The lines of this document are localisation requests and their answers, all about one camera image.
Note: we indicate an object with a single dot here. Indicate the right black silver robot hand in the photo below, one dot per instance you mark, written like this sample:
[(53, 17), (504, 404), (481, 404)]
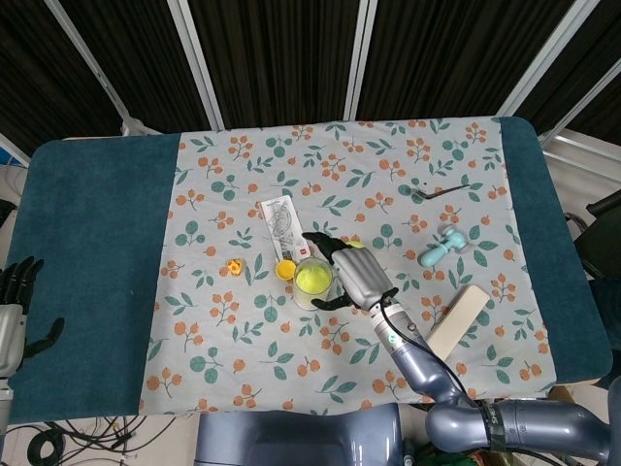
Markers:
[(361, 276)]

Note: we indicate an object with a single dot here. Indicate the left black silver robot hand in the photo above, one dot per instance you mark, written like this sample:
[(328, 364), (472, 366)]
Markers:
[(9, 335)]

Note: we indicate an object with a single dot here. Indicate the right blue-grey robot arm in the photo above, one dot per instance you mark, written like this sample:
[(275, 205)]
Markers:
[(422, 364)]

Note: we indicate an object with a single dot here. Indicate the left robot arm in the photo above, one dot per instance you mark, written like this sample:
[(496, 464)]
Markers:
[(4, 398)]

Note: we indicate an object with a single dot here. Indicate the yellow-green tennis ball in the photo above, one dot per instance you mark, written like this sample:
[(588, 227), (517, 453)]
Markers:
[(314, 281), (354, 244)]

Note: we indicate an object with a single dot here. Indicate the glass cup with yellow ball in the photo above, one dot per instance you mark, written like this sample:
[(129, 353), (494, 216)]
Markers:
[(303, 302)]

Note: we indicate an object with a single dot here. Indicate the yellow plastic tube cap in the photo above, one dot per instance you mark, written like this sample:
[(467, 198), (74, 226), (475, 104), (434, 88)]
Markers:
[(285, 269)]

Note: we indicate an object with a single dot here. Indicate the light blue roller massager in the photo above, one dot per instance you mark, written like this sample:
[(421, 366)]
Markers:
[(439, 250)]

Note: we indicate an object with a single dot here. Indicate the packaged clear ruler set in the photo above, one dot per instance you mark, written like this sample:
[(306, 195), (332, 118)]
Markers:
[(281, 223)]

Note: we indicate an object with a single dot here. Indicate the beige rectangular box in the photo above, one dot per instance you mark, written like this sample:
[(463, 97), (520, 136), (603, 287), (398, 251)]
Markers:
[(458, 320)]

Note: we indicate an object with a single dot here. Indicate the teal velvet table cover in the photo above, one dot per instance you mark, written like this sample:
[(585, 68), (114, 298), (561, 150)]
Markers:
[(97, 242)]

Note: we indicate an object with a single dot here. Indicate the small yellow duck toy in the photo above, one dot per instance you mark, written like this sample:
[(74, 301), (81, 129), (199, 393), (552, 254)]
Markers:
[(234, 267)]

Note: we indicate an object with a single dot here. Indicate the floral leaf berry tablecloth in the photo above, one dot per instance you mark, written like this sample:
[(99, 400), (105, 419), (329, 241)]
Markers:
[(242, 340)]

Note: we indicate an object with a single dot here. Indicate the blue-grey robot torso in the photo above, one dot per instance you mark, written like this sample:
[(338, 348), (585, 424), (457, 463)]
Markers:
[(291, 437)]

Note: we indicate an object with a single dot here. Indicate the black equipment beside table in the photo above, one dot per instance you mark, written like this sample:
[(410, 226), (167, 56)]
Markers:
[(601, 228)]

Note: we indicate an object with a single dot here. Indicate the white partition frame post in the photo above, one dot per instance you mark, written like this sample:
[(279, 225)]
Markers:
[(582, 102), (548, 58), (199, 68), (92, 68), (361, 58)]

